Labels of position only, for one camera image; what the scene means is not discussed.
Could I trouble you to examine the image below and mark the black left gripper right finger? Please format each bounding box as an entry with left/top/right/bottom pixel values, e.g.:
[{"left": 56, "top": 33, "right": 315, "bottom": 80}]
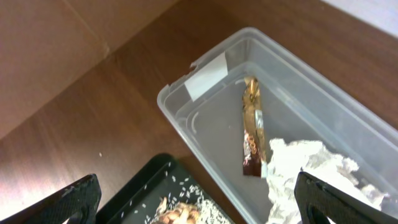
[{"left": 294, "top": 172, "right": 397, "bottom": 224}]

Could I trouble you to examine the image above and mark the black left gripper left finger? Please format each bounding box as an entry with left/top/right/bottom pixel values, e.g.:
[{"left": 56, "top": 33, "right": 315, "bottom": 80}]
[{"left": 1, "top": 174, "right": 101, "bottom": 224}]

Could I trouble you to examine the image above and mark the white tissue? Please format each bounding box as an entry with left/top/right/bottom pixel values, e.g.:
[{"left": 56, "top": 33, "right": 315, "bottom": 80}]
[{"left": 266, "top": 138, "right": 387, "bottom": 223}]

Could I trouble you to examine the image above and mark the gold brown snack wrapper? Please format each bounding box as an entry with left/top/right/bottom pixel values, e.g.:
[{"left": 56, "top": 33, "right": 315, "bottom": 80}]
[{"left": 242, "top": 77, "right": 267, "bottom": 179}]

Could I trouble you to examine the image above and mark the food scraps and rice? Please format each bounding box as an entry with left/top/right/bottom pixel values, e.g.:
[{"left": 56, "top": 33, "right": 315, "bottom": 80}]
[{"left": 116, "top": 161, "right": 233, "bottom": 224}]

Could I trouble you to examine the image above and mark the clear plastic waste bin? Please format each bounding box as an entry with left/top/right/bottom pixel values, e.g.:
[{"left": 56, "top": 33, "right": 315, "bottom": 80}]
[{"left": 157, "top": 27, "right": 397, "bottom": 223}]

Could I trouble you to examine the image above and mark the black rectangular tray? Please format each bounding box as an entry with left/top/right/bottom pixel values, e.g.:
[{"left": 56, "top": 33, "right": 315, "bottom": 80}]
[{"left": 96, "top": 154, "right": 233, "bottom": 224}]

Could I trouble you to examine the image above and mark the white label on bin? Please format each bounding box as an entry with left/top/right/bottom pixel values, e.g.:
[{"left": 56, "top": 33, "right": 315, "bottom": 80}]
[{"left": 184, "top": 52, "right": 228, "bottom": 101}]

